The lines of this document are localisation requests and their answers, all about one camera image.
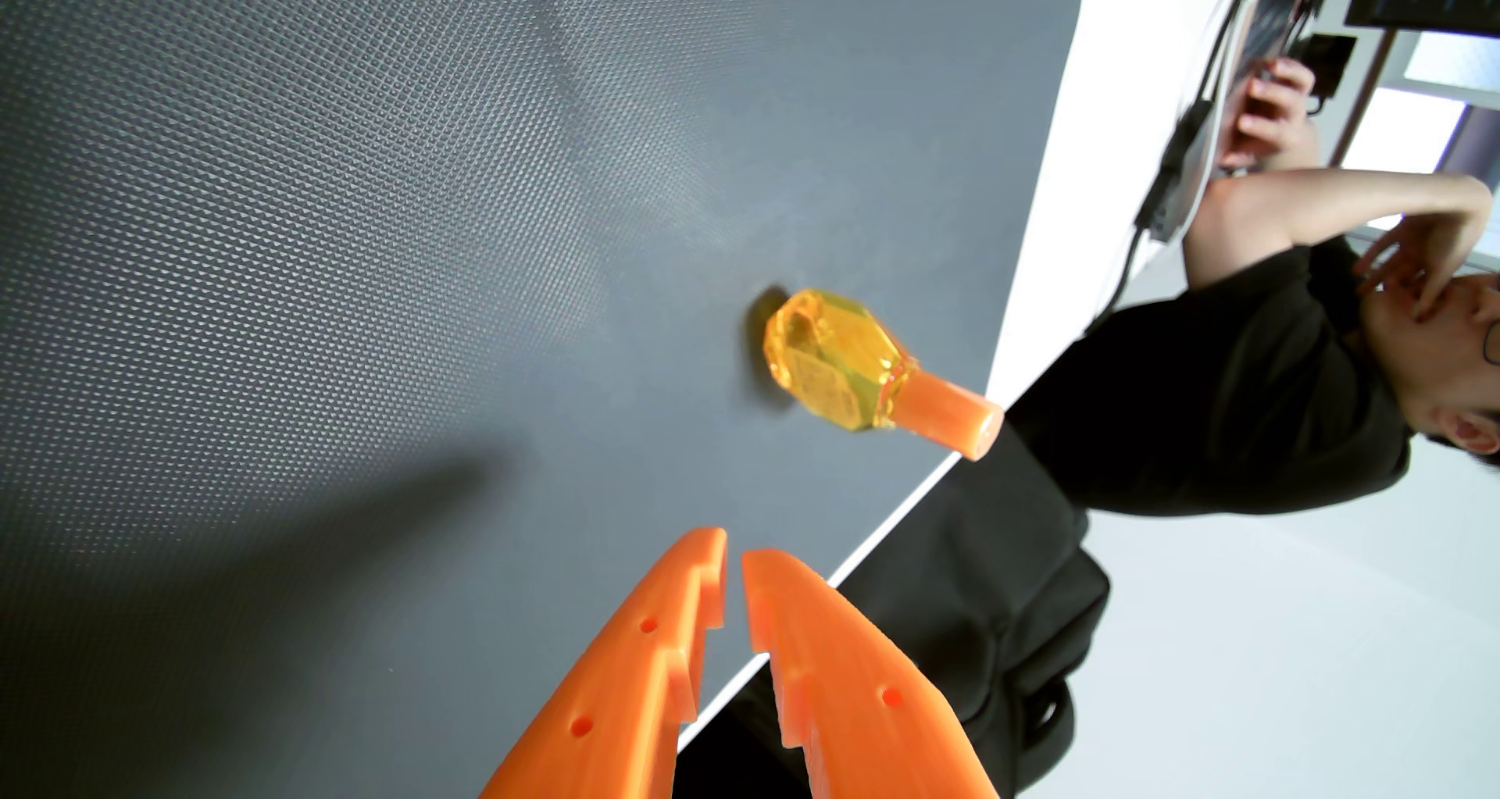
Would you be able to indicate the person's right hand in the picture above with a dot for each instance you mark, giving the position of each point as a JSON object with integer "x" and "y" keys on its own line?
{"x": 1272, "y": 114}

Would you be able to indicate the dark grey textured mat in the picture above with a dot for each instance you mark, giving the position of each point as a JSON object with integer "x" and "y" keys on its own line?
{"x": 352, "y": 248}

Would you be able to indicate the person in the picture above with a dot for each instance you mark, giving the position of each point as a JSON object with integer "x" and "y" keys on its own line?
{"x": 1231, "y": 401}

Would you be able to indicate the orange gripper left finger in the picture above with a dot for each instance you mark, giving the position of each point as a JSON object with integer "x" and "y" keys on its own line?
{"x": 609, "y": 694}

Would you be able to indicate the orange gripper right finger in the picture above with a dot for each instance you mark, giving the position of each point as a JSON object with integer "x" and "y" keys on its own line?
{"x": 856, "y": 705}

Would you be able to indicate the yellow eyedrops bottle orange cap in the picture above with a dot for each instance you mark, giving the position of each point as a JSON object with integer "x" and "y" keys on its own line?
{"x": 832, "y": 360}

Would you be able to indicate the silver laptop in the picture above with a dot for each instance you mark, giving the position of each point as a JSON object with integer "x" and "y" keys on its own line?
{"x": 1283, "y": 8}

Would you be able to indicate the small black box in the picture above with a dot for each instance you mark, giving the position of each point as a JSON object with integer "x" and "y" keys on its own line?
{"x": 1327, "y": 63}

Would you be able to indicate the person's left hand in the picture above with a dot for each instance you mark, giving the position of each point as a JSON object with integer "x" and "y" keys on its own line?
{"x": 1424, "y": 260}

